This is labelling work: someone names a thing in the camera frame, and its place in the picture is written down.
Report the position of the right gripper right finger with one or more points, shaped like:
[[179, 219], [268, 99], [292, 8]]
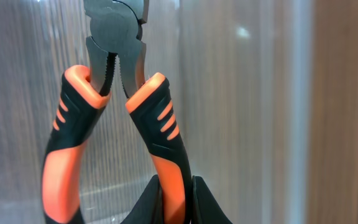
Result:
[[206, 209]]

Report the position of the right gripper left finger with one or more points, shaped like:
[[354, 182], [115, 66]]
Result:
[[149, 207]]

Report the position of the clear plastic container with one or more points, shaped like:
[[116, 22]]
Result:
[[239, 74]]

